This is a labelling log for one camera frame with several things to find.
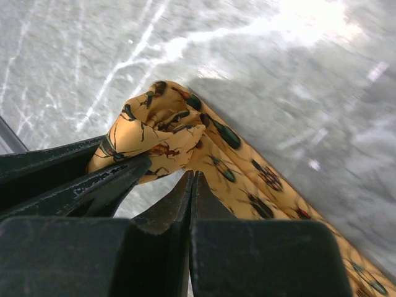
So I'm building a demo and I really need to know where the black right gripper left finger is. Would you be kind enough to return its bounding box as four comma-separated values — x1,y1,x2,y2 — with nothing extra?
1,172,194,296

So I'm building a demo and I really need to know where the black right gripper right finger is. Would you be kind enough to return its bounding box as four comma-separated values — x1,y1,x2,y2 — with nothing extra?
189,172,353,297

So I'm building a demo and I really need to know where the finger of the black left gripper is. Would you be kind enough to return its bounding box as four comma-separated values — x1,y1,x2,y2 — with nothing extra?
1,136,103,210
1,154,152,220

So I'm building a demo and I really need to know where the yellow beetle print tie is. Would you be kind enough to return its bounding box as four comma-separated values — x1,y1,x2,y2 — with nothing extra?
86,80,396,297

